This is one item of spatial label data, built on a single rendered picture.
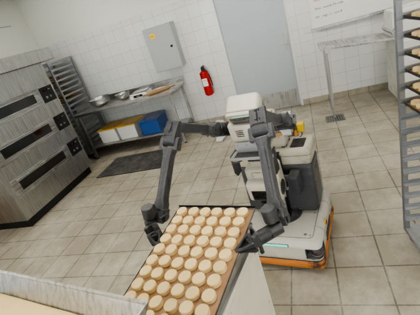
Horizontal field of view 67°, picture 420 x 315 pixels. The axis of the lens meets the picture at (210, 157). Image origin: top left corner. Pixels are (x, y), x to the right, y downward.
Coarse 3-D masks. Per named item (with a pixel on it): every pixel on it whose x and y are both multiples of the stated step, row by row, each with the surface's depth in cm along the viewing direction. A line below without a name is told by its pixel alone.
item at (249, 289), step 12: (252, 252) 139; (252, 264) 138; (240, 276) 127; (252, 276) 137; (264, 276) 151; (240, 288) 126; (252, 288) 137; (264, 288) 149; (228, 300) 116; (240, 300) 125; (252, 300) 136; (264, 300) 148; (228, 312) 116; (240, 312) 124; (252, 312) 135; (264, 312) 147
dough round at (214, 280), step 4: (212, 276) 111; (216, 276) 111; (208, 280) 110; (212, 280) 110; (216, 280) 109; (220, 280) 109; (208, 284) 109; (212, 284) 108; (216, 284) 108; (220, 284) 109; (212, 288) 109
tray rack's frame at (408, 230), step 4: (412, 224) 214; (416, 224) 213; (408, 228) 212; (412, 228) 211; (416, 228) 210; (408, 232) 209; (412, 232) 208; (416, 232) 207; (412, 236) 205; (416, 236) 204; (412, 240) 204; (416, 240) 202; (416, 244) 199
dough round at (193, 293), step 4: (188, 288) 110; (192, 288) 110; (196, 288) 109; (188, 292) 109; (192, 292) 108; (196, 292) 108; (200, 292) 109; (188, 296) 107; (192, 296) 107; (196, 296) 107; (192, 300) 107
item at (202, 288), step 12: (228, 228) 132; (240, 228) 129; (240, 240) 124; (204, 252) 125; (144, 264) 130; (156, 264) 128; (228, 264) 116; (228, 276) 111; (204, 288) 110; (216, 288) 109; (180, 300) 110; (216, 300) 105; (156, 312) 109
